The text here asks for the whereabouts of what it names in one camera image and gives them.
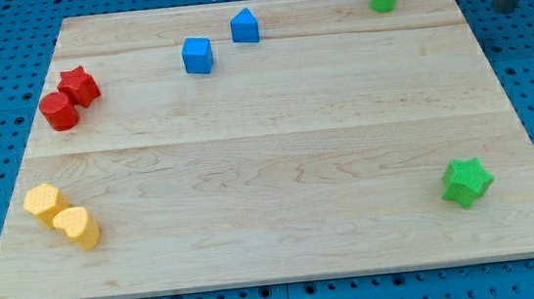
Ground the blue triangle block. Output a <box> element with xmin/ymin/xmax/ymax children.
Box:
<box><xmin>229</xmin><ymin>7</ymin><xmax>260</xmax><ymax>43</ymax></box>

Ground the red star block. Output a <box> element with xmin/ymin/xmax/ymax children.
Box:
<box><xmin>58</xmin><ymin>66</ymin><xmax>102</xmax><ymax>108</ymax></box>

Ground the green star block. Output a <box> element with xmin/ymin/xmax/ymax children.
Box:
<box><xmin>442</xmin><ymin>157</ymin><xmax>495</xmax><ymax>210</ymax></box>

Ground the wooden board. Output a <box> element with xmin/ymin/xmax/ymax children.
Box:
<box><xmin>0</xmin><ymin>0</ymin><xmax>534</xmax><ymax>299</ymax></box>

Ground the blue cube block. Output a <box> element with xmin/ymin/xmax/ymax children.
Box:
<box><xmin>181</xmin><ymin>37</ymin><xmax>213</xmax><ymax>74</ymax></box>

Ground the yellow heart block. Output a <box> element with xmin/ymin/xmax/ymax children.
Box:
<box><xmin>53</xmin><ymin>206</ymin><xmax>101</xmax><ymax>251</ymax></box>

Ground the red cylinder block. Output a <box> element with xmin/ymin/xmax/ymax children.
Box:
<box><xmin>39</xmin><ymin>91</ymin><xmax>79</xmax><ymax>131</ymax></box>

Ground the yellow hexagon block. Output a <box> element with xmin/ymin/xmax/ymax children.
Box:
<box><xmin>22</xmin><ymin>184</ymin><xmax>71</xmax><ymax>230</ymax></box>

